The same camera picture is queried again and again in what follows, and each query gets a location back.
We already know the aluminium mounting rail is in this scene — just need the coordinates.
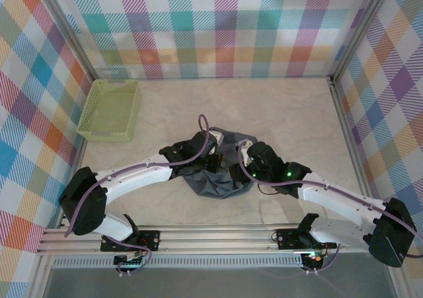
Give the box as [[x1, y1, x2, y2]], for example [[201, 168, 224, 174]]
[[36, 225, 401, 256]]

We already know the aluminium side rail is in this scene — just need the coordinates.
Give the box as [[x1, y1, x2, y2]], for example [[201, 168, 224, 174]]
[[328, 76, 381, 226], [55, 81, 104, 229]]

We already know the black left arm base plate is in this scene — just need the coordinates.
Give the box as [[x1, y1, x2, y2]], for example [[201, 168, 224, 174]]
[[100, 230, 161, 252]]

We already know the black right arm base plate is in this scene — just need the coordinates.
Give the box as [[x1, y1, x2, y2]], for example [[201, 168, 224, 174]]
[[276, 227, 338, 250]]

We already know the grey t-shirt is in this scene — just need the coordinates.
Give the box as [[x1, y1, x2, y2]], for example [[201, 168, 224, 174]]
[[178, 126, 257, 199]]

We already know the green plastic basket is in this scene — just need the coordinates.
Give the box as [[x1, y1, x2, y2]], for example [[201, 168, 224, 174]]
[[76, 79, 142, 143]]

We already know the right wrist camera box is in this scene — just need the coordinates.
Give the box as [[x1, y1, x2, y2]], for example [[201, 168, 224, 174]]
[[237, 139, 255, 157]]

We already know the aluminium corner post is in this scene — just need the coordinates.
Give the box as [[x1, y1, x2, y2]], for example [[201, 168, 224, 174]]
[[36, 0, 104, 89], [328, 0, 397, 81]]

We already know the grey slotted cable duct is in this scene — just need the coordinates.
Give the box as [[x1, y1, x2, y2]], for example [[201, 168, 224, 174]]
[[52, 256, 305, 269]]

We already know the circuit board with green light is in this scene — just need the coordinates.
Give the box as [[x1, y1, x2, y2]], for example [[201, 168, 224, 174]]
[[114, 254, 146, 268], [302, 251, 327, 266]]

